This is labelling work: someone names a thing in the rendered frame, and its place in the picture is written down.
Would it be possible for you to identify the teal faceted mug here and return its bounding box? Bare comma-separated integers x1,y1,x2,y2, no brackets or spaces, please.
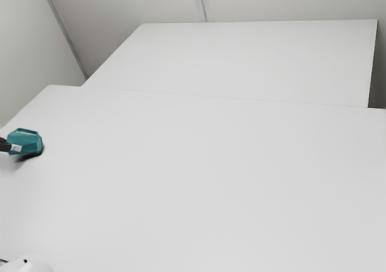
6,127,45,156

